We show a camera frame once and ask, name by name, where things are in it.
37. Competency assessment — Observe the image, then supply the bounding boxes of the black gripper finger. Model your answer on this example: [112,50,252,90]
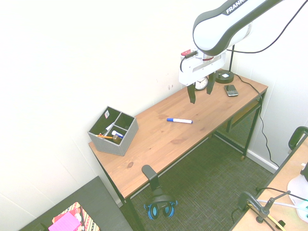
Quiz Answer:
[187,82,197,105]
[206,71,217,95]

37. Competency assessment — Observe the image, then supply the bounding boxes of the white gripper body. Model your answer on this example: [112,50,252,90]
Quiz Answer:
[179,50,227,87]

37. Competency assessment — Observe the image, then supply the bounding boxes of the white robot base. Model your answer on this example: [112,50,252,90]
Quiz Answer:
[287,161,308,205]

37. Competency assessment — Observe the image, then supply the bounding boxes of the black round alarm clock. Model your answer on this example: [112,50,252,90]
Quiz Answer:
[194,76,209,91]

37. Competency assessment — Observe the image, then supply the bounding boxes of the black desk lamp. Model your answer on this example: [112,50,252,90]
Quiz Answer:
[215,45,235,84]

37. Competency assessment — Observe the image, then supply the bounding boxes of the black mobile phone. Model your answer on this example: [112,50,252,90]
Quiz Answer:
[223,84,239,97]

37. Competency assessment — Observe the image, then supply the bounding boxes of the black headphone hook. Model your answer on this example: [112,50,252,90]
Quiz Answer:
[141,165,162,191]

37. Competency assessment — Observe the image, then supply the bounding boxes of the white pen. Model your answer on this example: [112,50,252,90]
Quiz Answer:
[103,122,115,135]

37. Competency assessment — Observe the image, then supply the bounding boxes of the grey fabric desk organizer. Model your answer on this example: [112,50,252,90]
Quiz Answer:
[88,105,139,157]

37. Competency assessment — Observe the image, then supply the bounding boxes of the black blue headphones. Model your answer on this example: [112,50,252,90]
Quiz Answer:
[143,186,178,220]

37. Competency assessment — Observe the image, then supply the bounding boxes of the light wooden table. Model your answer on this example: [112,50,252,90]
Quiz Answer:
[231,139,308,231]

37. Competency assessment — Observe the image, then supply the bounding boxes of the black table clamp stand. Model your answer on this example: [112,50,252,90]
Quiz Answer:
[237,191,291,223]

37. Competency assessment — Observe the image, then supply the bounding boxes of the black cabinet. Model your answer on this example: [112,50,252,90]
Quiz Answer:
[18,176,133,231]

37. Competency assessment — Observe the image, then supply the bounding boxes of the white green power strip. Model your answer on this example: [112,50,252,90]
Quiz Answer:
[297,199,308,218]

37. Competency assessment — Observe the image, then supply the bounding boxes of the patterned red striped box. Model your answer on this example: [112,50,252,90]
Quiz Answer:
[51,202,101,231]

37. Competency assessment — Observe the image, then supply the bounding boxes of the pink sticky note block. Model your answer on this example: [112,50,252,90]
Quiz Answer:
[48,211,82,231]

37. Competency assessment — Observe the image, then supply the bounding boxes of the red black wrist camera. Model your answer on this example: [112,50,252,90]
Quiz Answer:
[180,49,198,59]

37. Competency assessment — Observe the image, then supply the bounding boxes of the wooden desk black frame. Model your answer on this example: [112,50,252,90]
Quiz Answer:
[88,68,269,231]

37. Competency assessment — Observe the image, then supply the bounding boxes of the black lamp power cable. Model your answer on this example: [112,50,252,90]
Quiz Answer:
[232,73,280,167]

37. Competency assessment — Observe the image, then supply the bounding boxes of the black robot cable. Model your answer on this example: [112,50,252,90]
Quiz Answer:
[226,0,308,54]

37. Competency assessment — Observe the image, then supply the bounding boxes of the black clamp handle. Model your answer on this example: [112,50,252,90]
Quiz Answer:
[288,126,308,150]

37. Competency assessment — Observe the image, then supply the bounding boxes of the thin black cable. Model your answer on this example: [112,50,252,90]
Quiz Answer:
[255,187,308,202]

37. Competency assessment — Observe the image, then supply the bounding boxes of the yellow black strap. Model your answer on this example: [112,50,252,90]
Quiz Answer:
[246,203,286,230]

